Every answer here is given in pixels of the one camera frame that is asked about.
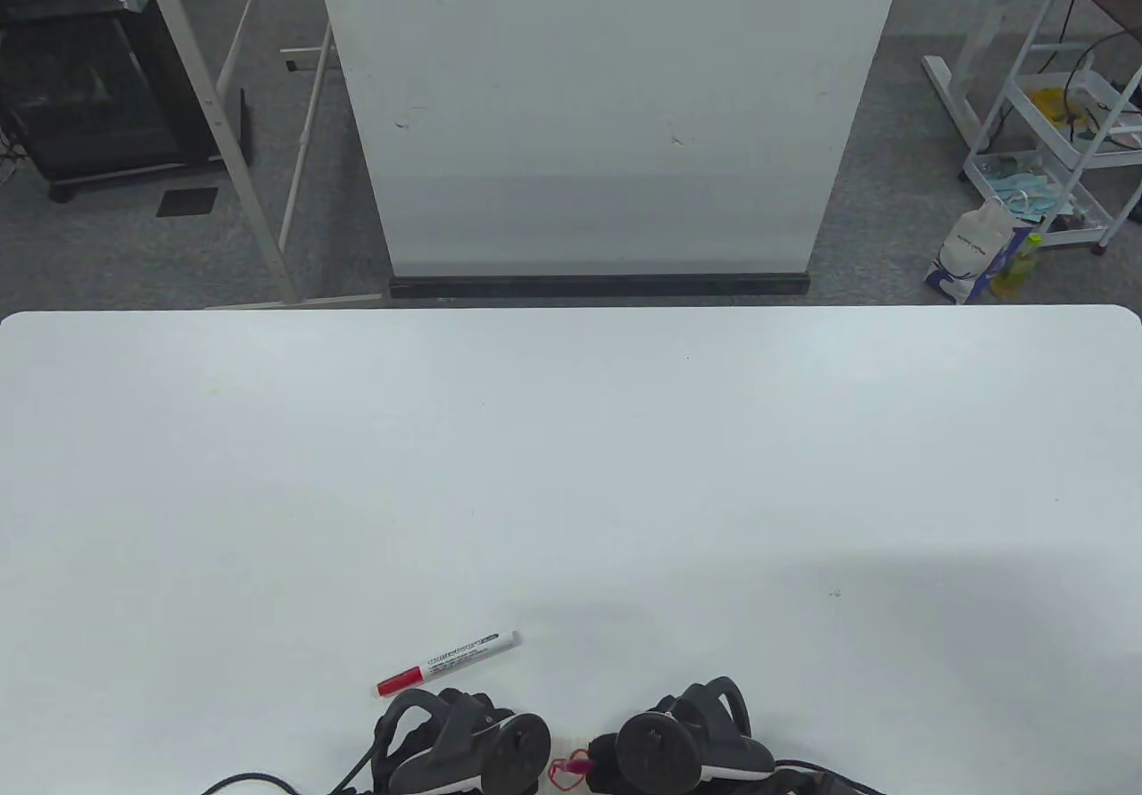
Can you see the black board base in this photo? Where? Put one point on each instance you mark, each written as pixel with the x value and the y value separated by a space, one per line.
pixel 598 285

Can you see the white metal frame stand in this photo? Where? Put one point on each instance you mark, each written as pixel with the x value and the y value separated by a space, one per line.
pixel 208 103

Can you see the lined paper with heart outline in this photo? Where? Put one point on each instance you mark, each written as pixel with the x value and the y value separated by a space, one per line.
pixel 562 773

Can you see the yellow bottle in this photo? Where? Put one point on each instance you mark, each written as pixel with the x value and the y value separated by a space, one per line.
pixel 1017 269

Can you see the white plastic bag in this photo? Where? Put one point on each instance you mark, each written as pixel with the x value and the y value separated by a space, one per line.
pixel 968 246

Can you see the white marker with red cap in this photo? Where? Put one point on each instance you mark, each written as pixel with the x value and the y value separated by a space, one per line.
pixel 455 657

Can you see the black floor mat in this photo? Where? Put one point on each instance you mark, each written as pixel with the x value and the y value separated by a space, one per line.
pixel 187 202

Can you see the person's left hand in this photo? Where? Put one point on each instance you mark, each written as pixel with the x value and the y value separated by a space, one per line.
pixel 477 702

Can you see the white tube stand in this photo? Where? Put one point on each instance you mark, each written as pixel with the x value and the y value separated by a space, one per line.
pixel 304 144

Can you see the white stand foot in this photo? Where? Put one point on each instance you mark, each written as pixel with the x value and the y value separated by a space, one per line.
pixel 950 99

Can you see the pink glitter glue pen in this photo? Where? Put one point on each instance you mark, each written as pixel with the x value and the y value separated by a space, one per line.
pixel 582 761

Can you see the blue face masks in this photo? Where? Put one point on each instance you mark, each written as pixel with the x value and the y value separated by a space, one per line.
pixel 1026 193

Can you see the yellow item on cart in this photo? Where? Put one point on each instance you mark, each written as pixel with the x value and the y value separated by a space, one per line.
pixel 1053 103

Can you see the white utility cart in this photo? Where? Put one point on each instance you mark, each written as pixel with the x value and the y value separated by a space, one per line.
pixel 1062 145

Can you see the black cabinet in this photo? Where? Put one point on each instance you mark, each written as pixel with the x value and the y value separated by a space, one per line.
pixel 80 99

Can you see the person's right hand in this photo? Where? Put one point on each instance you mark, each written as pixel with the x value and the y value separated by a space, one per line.
pixel 605 764

